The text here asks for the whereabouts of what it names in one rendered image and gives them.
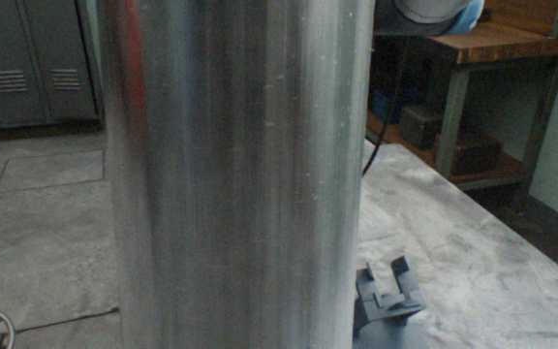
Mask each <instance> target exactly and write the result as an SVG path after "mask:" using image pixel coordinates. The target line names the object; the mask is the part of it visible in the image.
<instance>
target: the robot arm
mask: <svg viewBox="0 0 558 349"><path fill-rule="evenodd" d="M483 1H484V0H95V2H96V16H97V28H98V41H99V48H100V53H101V67H102V80H103V92H104V105H105V118H106V130H107V144H108V167H109V181H110V194H111V205H112V219H113V231H114V244H115V257H116V269H117V282H118V296H119V302H118V308H119V321H120V333H121V346H122V349H352V337H353V322H354V307H355V292H356V264H357V236H358V222H359V208H360V194H361V180H362V165H363V151H364V137H365V122H366V109H367V93H368V79H369V65H370V50H371V36H372V35H398V36H428V37H443V36H446V35H461V34H465V33H467V32H469V31H470V30H471V29H473V27H474V26H475V25H476V22H477V19H478V18H479V17H480V15H481V9H482V5H483Z"/></svg>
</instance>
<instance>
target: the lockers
mask: <svg viewBox="0 0 558 349"><path fill-rule="evenodd" d="M102 116H103V91H102V86H101V80H100V75H99V69H98V63H97V57H96V51H95V49H94V46H93V40H92V34H91V28H90V22H89V16H88V11H87V6H86V0H0V141H4V140H14V139H25V138H33V139H34V138H43V137H52V136H62V135H71V134H80V133H90V132H99V131H102Z"/></svg>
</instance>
